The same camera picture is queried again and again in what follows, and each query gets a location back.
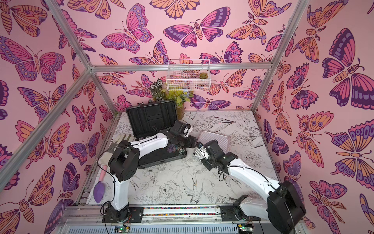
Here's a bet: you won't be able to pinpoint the artificial green leafy plant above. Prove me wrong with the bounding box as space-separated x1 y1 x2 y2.
150 79 194 108

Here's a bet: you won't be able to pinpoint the purple pink garden trowel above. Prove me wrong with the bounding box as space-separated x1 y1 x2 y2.
93 165 107 204

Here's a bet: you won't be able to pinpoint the small green succulent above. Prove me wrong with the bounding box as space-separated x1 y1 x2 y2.
198 72 209 80

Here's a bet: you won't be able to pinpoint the colourful poker chips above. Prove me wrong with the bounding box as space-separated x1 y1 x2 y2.
167 144 187 156

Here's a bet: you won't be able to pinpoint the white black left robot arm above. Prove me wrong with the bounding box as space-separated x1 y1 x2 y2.
108 121 195 212

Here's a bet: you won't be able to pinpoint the amber glass plant vase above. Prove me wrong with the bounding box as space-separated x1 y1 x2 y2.
177 106 185 120

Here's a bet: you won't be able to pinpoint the pink square poker case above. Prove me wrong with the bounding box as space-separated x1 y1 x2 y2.
198 131 229 153

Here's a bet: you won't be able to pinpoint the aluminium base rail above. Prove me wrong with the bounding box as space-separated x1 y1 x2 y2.
55 204 279 234

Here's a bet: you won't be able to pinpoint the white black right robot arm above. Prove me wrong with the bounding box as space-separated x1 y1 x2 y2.
194 140 306 234

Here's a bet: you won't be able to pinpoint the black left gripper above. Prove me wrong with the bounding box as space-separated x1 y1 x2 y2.
176 136 200 149

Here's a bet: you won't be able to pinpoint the white wire wall basket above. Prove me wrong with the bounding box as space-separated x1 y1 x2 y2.
166 58 211 91

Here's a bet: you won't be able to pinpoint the dark grey poker case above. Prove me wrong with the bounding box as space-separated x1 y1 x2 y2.
126 101 187 169

